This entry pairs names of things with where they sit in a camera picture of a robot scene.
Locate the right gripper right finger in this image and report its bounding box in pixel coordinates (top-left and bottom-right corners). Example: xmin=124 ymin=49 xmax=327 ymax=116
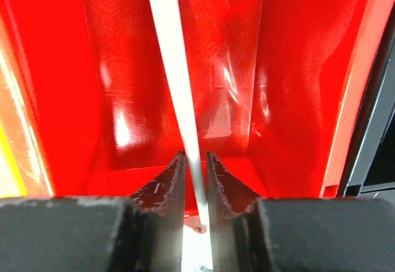
xmin=206 ymin=152 xmax=394 ymax=271

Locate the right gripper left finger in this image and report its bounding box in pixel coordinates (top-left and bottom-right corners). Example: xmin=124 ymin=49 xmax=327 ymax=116
xmin=1 ymin=152 xmax=187 ymax=271

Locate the yellow bin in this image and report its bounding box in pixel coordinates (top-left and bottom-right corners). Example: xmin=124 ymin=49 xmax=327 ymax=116
xmin=1 ymin=20 xmax=55 ymax=198

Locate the black bin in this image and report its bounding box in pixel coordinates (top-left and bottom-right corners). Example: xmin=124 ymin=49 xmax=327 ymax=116
xmin=336 ymin=31 xmax=395 ymax=197

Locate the red bin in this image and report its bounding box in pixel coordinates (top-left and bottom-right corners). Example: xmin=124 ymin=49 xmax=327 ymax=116
xmin=1 ymin=0 xmax=394 ymax=198

